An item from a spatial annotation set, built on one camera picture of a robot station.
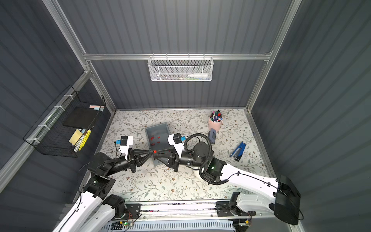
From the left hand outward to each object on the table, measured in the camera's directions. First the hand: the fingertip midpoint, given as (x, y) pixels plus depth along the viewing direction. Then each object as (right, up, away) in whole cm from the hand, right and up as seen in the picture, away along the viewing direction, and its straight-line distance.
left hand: (152, 157), depth 60 cm
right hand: (+3, 0, -3) cm, 4 cm away
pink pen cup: (+34, +16, +39) cm, 54 cm away
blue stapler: (+48, -5, +34) cm, 59 cm away
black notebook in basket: (-44, +17, +18) cm, 50 cm away
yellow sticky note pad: (-39, +8, +9) cm, 41 cm away
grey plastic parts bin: (-6, +3, +42) cm, 42 cm away
